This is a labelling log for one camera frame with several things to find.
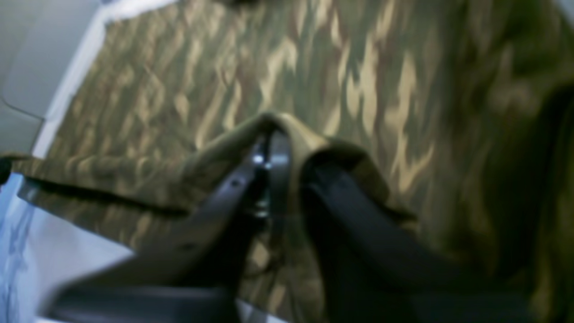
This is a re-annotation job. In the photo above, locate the camouflage T-shirt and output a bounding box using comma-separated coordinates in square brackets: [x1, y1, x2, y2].
[1, 0, 573, 323]

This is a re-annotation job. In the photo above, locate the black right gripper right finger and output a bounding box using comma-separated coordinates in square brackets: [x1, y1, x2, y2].
[302, 156, 534, 323]

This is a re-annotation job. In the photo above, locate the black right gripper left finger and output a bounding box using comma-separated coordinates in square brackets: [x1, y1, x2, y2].
[43, 130, 291, 323]

